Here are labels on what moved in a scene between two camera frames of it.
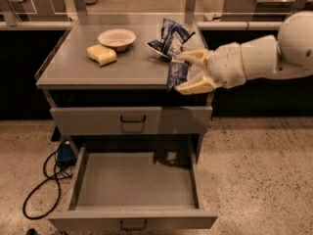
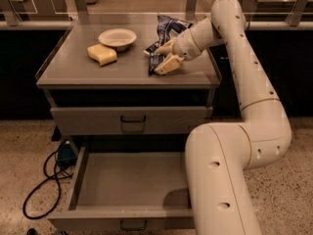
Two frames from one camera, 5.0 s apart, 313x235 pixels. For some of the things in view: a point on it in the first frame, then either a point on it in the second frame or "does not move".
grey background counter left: (39, 7) does not move
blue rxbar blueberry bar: (177, 73) -> (154, 61)
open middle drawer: (145, 187) does not move
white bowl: (118, 38) does not move
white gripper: (226, 66) -> (183, 45)
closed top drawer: (131, 120) does not move
